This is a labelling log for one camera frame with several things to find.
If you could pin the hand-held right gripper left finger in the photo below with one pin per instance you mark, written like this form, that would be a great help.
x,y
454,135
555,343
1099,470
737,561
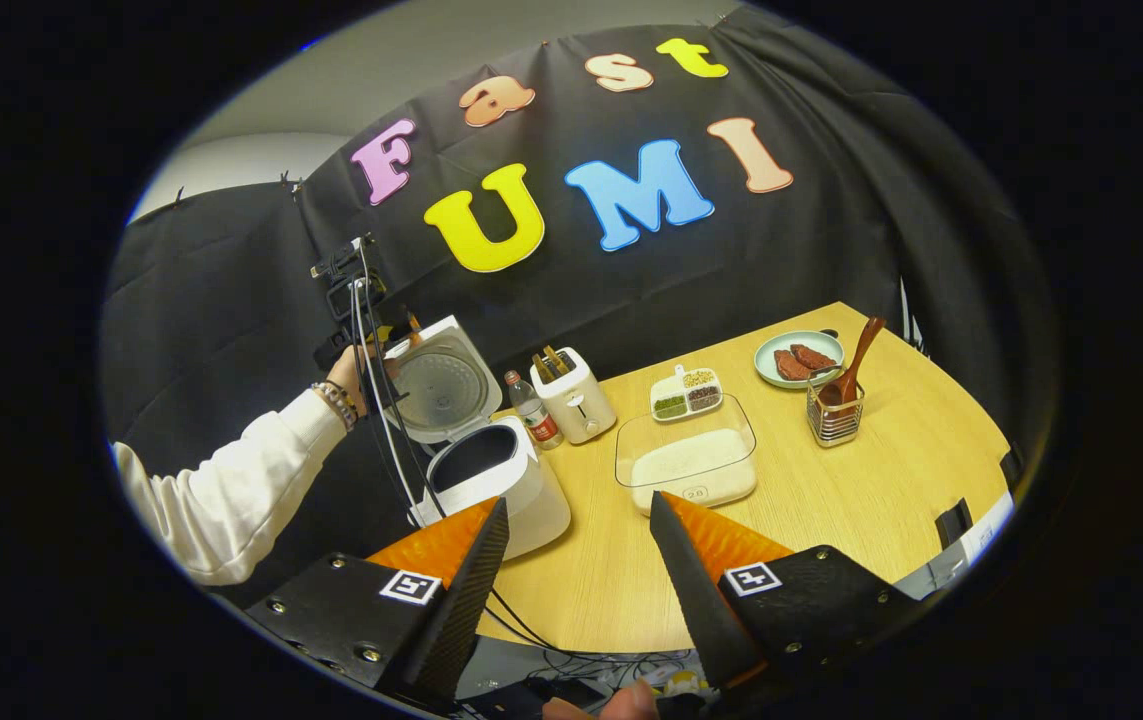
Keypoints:
x,y
451,610

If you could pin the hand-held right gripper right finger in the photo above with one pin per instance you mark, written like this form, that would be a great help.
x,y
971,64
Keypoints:
x,y
701,600

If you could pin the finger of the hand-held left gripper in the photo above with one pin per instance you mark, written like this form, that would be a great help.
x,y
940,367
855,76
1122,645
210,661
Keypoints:
x,y
414,330

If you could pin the white rice cooker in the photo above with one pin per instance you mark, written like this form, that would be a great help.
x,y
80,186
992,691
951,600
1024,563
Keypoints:
x,y
501,490

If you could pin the glass dish of white rice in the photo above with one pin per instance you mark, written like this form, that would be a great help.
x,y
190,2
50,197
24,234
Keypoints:
x,y
691,465

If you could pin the brown wooden spoon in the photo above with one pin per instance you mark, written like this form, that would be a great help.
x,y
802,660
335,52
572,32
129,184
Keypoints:
x,y
856,360

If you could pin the clear plastic bottle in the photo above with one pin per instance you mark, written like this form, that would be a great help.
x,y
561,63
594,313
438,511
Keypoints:
x,y
536,415

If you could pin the white toaster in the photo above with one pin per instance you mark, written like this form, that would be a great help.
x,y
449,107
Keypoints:
x,y
581,405

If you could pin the white divided dish with beans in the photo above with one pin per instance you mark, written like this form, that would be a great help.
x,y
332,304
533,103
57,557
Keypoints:
x,y
686,395

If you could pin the pale green plate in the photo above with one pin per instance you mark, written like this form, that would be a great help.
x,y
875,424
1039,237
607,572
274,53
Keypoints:
x,y
766,365

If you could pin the red meat piece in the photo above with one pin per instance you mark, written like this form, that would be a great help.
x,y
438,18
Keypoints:
x,y
814,356
791,366

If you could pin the black table clamp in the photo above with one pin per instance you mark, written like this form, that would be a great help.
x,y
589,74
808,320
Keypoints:
x,y
1011,467
953,522

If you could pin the white paper sheet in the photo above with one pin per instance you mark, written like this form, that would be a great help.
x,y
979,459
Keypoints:
x,y
981,545

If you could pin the black backdrop cloth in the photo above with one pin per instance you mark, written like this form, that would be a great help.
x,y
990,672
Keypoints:
x,y
731,250

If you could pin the white metal stand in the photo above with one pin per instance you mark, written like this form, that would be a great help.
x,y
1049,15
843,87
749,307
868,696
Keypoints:
x,y
911,315

